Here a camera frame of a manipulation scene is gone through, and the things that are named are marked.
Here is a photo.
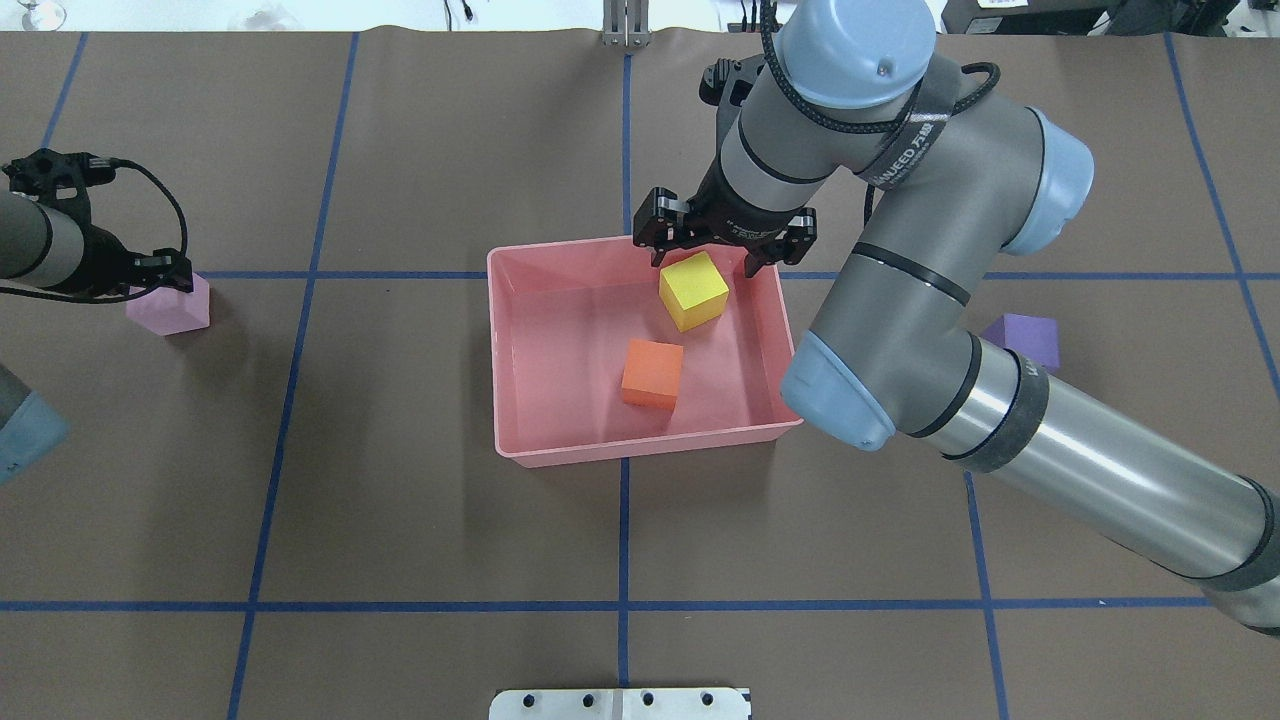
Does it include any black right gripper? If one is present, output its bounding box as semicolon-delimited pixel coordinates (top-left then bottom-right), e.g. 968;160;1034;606
632;165;817;279

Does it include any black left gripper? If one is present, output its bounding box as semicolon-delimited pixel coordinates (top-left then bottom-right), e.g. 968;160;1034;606
81;225;195;299

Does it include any pink foam block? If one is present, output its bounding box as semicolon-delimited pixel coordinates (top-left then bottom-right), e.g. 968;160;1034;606
124;274;211;336

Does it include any yellow foam block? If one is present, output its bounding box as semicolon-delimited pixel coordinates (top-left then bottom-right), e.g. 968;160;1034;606
659;251;730;332

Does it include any orange foam block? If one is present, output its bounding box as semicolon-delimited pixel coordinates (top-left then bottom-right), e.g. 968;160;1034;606
620;338;685;413

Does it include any purple foam block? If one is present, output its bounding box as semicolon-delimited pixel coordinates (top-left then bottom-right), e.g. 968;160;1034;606
980;313;1061;373

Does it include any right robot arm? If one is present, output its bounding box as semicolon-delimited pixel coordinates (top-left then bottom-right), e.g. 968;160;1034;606
634;1;1279;635

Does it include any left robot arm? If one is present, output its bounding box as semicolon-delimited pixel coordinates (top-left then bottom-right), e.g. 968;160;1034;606
1;192;193;480

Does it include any pink plastic bin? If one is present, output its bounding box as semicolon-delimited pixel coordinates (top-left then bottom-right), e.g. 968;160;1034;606
486;236;800;468

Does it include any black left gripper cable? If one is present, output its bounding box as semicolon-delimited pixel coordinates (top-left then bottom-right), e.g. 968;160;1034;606
0;158;189;305

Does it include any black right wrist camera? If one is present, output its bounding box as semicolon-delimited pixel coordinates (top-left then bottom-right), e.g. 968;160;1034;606
698;55;763;135

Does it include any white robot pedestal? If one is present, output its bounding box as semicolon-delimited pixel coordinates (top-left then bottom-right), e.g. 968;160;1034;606
488;687;754;719

